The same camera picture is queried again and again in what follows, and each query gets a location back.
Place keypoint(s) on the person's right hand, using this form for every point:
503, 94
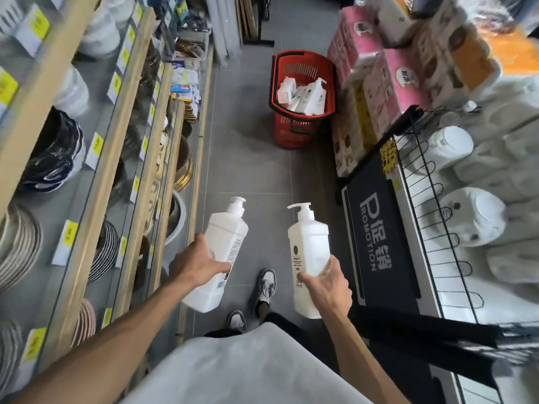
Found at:
330, 292

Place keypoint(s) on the person's left hand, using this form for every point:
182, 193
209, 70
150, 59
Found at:
191, 265

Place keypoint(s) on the person's right thumb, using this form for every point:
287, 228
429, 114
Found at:
307, 280

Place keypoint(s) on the person's left thumb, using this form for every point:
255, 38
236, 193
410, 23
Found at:
219, 268

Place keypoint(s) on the white pump bottle barcode label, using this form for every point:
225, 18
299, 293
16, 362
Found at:
219, 243

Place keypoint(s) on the white pump bottle round emblem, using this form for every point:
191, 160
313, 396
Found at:
307, 248

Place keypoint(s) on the person's right forearm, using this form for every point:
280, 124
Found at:
362, 357

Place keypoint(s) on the person's left forearm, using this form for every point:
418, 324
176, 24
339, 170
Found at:
105, 353

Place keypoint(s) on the person's right sneaker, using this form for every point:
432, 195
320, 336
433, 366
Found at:
266, 286

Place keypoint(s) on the person's sneaker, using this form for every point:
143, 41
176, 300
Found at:
266, 286
236, 320

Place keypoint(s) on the person's black trousers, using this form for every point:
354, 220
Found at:
282, 321

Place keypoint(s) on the person's left sneaker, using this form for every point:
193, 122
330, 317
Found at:
236, 320

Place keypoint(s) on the black promotion sign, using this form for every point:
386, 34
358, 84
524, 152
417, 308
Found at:
379, 231

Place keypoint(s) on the person's white shirt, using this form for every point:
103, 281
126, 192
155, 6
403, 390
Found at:
244, 370

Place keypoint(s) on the stack of gold rimmed bowls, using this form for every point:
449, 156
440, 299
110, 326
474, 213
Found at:
184, 166

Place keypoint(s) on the stack of black striped plates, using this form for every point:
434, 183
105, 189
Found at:
106, 250

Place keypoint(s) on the black display stand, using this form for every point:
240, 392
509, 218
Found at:
421, 336

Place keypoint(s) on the stack of pink plates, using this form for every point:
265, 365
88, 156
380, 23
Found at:
86, 321

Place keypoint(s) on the yellow sale label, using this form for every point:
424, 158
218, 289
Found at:
389, 157

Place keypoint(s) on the red shopping basket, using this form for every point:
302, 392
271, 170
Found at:
303, 130

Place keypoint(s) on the wooden store shelf unit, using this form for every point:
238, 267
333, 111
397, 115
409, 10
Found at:
126, 134

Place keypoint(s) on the row of yellow price tags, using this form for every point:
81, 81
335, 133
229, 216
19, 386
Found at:
94, 149

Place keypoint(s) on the stack of dark blue bowls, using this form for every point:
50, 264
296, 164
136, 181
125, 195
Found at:
54, 153

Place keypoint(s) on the stack of grey striped plates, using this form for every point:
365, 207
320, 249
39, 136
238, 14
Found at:
19, 248

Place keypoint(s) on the pile of white bottles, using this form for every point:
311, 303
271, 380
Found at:
484, 176

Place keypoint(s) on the pink tissue pack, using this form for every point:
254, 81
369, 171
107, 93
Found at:
356, 37
396, 88

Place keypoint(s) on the white bowl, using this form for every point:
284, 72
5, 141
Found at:
73, 94

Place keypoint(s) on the stack of white bowls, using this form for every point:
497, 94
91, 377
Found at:
101, 31

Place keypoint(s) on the brown and white paper roll pack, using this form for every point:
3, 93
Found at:
459, 54

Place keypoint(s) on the white tissue pack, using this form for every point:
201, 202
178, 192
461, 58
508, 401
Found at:
391, 18

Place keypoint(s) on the orange pack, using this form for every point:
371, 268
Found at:
513, 52

